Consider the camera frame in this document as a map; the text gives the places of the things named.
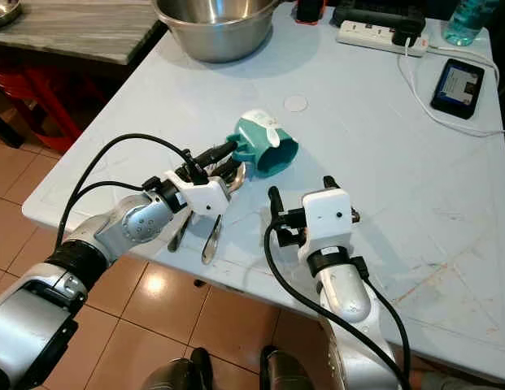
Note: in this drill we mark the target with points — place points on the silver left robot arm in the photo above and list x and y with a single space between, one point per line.
32 333

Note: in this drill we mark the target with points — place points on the black plug adapter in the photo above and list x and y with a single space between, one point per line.
408 34

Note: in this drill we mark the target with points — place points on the red plastic stool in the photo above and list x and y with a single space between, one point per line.
57 106

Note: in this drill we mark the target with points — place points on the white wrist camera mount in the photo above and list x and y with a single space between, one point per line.
203 195
325 215

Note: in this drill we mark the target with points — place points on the black flat device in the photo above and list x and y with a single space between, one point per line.
378 12

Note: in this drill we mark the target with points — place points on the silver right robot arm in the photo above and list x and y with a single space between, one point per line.
346 296

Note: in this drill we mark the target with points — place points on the white power strip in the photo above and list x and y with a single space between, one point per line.
366 34

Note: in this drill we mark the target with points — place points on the green plastic water bottle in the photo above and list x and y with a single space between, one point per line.
467 23

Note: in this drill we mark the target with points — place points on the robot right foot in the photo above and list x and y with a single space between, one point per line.
289 372

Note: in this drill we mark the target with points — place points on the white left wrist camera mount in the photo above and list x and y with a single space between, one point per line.
203 195

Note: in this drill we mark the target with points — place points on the small red and black item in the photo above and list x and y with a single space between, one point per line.
309 8

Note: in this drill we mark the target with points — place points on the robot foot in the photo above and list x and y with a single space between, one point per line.
179 374
289 372

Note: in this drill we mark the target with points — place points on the grey wood-grain table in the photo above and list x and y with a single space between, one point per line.
89 32

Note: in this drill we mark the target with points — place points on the small steel bowl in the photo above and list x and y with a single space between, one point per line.
4 10

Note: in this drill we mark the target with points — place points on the black phone with lit screen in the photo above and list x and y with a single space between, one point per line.
457 88

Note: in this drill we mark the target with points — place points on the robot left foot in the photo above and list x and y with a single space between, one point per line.
179 374

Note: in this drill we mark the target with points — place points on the teal and white mug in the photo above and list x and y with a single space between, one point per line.
264 146

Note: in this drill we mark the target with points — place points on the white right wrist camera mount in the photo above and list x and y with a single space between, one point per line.
325 215

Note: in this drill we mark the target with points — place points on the large steel mixing bowl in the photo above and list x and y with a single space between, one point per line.
215 32

